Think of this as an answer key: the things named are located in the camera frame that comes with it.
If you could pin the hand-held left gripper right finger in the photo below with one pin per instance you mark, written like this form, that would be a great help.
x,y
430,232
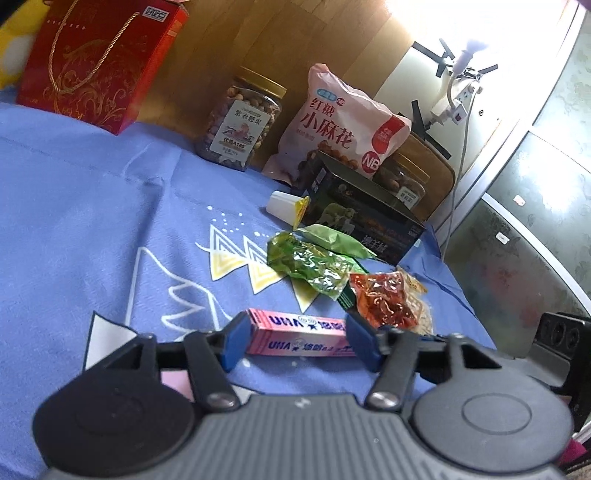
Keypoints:
x,y
364,344

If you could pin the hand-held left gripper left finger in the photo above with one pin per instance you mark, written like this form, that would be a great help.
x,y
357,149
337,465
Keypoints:
x,y
236,339

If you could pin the red snack packet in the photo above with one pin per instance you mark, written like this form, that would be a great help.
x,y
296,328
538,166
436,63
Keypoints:
x,y
383,300

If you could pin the pink candy box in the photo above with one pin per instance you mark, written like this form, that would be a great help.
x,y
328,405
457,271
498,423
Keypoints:
x,y
295,337

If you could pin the light green snack packet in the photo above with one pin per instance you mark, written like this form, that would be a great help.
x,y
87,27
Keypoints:
x,y
332,239

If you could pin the dark cardboard box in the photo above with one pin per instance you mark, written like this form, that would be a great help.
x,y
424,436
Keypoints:
x,y
369,221

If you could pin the dark green snack packet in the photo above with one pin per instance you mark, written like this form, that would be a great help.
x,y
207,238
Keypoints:
x,y
347,300

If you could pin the beige peanut packet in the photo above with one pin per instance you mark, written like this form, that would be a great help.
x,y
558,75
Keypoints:
x,y
422,321

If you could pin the shiny green snack packet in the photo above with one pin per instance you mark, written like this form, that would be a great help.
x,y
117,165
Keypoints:
x,y
309,267

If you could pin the magenta cloth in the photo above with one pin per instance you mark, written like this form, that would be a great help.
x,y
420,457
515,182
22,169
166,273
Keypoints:
x,y
577,454

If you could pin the patterned wardrobe door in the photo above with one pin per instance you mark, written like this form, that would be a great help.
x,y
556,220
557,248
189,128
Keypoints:
x,y
531,207

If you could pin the white jelly cup yellow lid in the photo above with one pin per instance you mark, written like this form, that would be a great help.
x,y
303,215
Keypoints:
x,y
284,205

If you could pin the nut jar with gold lid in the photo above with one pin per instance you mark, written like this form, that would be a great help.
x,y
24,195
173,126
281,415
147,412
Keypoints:
x,y
406,180
240,120

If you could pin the brown rounded board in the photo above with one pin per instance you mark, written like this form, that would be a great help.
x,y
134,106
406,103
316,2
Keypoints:
x,y
438,170

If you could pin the blue printed bedsheet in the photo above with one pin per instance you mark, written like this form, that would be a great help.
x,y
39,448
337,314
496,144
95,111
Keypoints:
x,y
92,207

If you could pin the pink white snack bag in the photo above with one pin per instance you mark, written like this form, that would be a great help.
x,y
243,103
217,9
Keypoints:
x,y
332,124

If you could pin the white power strip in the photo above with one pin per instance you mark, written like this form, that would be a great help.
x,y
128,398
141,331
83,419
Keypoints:
x,y
455,108

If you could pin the white light bulb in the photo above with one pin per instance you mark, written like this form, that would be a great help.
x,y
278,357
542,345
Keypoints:
x,y
461,57

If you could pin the brown cardboard boxes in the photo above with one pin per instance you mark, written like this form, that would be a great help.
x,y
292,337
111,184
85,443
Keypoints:
x,y
277,37

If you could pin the red gift box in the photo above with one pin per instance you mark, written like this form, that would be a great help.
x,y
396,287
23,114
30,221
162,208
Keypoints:
x,y
92,69

